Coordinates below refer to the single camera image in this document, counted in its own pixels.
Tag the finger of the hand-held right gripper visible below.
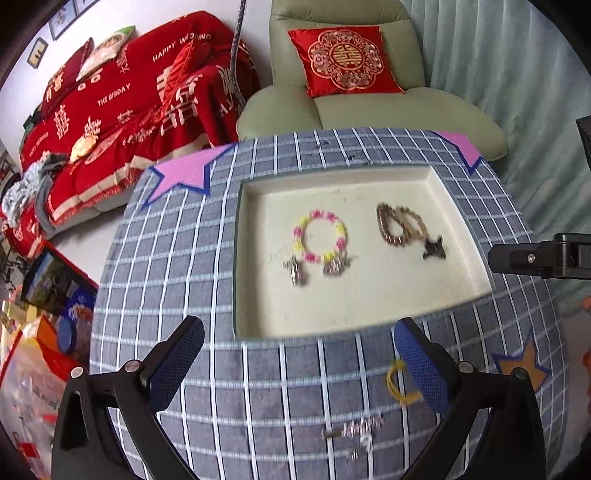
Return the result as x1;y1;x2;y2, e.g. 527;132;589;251
488;240;557;278
576;117;591;174

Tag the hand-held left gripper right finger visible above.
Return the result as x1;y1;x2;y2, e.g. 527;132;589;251
394;317;548;480

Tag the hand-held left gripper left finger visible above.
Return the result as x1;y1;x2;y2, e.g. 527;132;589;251
51;315;205;480

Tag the yellow cord bracelet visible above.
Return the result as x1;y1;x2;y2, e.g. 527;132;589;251
385;360;422;406

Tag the black star charm chain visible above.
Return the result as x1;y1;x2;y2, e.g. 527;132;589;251
422;236;448;261

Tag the silver charm chain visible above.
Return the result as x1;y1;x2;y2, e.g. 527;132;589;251
322;414;385;440

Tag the cream shallow tray box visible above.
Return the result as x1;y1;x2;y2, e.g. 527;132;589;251
232;164;495;342

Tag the silver ring charm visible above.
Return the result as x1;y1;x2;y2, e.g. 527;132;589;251
346;434;375;462

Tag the silver earring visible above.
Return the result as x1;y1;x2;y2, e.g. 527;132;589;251
323;255;355;278

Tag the brown beaded bracelet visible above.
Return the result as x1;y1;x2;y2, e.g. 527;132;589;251
375;202;428;247

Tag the silver star charm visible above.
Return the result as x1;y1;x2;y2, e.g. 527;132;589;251
283;255;306;288

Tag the pink yellow beaded bracelet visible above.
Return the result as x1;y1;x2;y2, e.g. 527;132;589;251
292;209;348;265

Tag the blue snack box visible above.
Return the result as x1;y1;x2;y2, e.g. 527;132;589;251
58;291;99;356

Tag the grey checkered star tablecloth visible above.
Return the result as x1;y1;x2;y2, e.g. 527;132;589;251
89;127;571;480

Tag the blue lidded jar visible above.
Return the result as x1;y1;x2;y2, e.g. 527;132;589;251
58;318;75;354

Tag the orange red gift box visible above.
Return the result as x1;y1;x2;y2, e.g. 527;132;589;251
34;314;86;384

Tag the dark landscape printed box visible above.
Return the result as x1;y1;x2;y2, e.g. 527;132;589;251
21;249;100;317

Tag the clear plastic bag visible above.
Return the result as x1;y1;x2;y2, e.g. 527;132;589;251
0;332;70;462

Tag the pale green armchair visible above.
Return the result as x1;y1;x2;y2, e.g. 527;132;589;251
236;0;508;160

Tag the pile of grey clothes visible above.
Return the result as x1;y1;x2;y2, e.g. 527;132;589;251
0;154;68;222

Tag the golden round fan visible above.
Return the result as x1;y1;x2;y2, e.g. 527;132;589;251
69;131;98;163

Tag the red embroidered cushion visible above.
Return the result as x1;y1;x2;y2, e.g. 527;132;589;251
287;25;406;97

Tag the red covered sofa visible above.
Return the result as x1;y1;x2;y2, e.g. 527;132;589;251
0;11;262;259

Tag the red quilted pillow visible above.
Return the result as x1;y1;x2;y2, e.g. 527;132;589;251
159;41;197;116

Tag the dark red pillow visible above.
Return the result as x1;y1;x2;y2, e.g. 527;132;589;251
41;38;94;100

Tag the white green printed pillow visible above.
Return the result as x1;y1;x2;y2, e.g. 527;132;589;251
76;25;136;81

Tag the grey patterned hanging strap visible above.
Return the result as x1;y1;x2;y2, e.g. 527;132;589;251
228;0;251;109

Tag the small black picture frame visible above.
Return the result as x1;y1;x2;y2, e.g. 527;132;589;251
28;37;49;70

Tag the large black picture frame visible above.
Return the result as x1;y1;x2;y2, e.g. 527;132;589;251
48;0;100;40

